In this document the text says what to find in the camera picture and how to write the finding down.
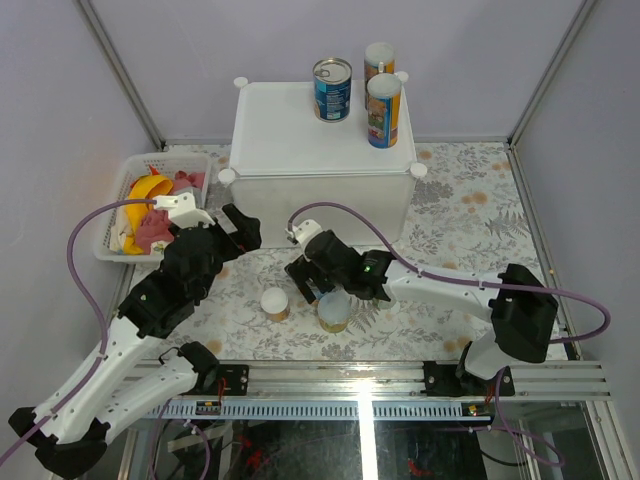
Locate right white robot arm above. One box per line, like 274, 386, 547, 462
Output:
285, 222, 558, 397

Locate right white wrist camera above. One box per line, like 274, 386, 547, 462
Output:
286, 220, 323, 249

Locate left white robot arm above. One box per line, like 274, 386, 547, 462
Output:
8, 204, 262, 479

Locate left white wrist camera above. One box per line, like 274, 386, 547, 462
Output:
154, 193, 215, 229

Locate yellow cloth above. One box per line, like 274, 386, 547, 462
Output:
122, 167, 175, 256

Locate white patterned cloth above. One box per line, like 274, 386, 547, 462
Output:
109, 207, 141, 255

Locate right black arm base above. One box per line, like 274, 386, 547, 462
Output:
420, 345, 498, 398

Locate blue can pull-tab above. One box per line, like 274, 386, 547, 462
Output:
313, 57, 352, 123
307, 280, 330, 305

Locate short can clear lid front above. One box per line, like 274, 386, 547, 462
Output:
317, 290, 352, 333

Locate short can white lid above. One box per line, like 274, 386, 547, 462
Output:
260, 287, 290, 322

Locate aluminium front rail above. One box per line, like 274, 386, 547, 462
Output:
74, 358, 614, 421

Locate white plastic storage cabinet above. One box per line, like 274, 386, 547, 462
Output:
218, 80, 427, 248

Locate white plastic laundry basket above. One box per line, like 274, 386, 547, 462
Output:
94, 152, 212, 263

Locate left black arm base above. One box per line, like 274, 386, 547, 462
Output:
159, 341, 249, 398

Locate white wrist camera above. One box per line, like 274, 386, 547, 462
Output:
154, 193, 215, 229
286, 220, 323, 249

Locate pink cloth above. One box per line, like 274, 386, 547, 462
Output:
125, 167, 205, 255

